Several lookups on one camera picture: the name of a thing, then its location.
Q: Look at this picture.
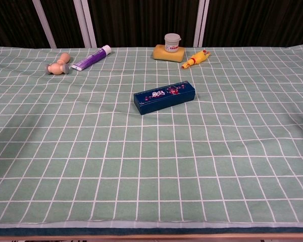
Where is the blue glasses case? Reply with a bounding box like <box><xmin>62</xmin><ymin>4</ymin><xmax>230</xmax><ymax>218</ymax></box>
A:
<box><xmin>133</xmin><ymin>80</ymin><xmax>196</xmax><ymax>116</ymax></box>

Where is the yellow sponge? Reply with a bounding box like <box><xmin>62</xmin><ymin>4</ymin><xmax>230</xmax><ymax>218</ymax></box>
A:
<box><xmin>152</xmin><ymin>44</ymin><xmax>186</xmax><ymax>63</ymax></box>

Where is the green white grid tablecloth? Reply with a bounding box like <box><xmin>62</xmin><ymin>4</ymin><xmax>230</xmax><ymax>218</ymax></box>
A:
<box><xmin>0</xmin><ymin>44</ymin><xmax>303</xmax><ymax>229</ymax></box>

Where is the yellow rubber chicken toy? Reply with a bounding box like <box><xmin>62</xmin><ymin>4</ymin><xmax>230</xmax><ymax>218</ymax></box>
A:
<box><xmin>180</xmin><ymin>49</ymin><xmax>212</xmax><ymax>70</ymax></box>

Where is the white plastic cup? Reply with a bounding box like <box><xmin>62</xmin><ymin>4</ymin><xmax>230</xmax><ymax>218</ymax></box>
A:
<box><xmin>164</xmin><ymin>33</ymin><xmax>182</xmax><ymax>53</ymax></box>

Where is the purple white toothpaste tube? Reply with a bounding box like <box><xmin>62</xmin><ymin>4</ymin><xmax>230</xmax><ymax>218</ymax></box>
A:
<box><xmin>71</xmin><ymin>45</ymin><xmax>113</xmax><ymax>72</ymax></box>

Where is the dark pleated curtain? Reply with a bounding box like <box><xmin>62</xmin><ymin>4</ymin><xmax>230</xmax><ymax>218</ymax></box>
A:
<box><xmin>0</xmin><ymin>0</ymin><xmax>303</xmax><ymax>49</ymax></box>

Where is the wooden toy hammer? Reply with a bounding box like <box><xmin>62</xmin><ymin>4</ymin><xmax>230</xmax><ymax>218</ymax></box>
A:
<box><xmin>45</xmin><ymin>52</ymin><xmax>71</xmax><ymax>76</ymax></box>

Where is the dark blue under cloth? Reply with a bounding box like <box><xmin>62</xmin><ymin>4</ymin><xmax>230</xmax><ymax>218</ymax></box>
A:
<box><xmin>0</xmin><ymin>227</ymin><xmax>303</xmax><ymax>237</ymax></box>

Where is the white frame post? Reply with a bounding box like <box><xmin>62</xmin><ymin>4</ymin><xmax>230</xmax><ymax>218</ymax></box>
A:
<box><xmin>32</xmin><ymin>0</ymin><xmax>58</xmax><ymax>49</ymax></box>
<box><xmin>73</xmin><ymin>0</ymin><xmax>98</xmax><ymax>49</ymax></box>
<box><xmin>192</xmin><ymin>0</ymin><xmax>211</xmax><ymax>48</ymax></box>

